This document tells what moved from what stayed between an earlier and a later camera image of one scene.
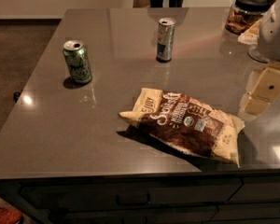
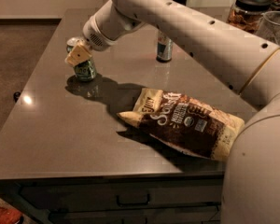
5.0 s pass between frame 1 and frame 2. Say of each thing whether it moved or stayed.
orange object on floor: stayed
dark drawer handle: stayed
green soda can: moved
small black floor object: stayed
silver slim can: stayed
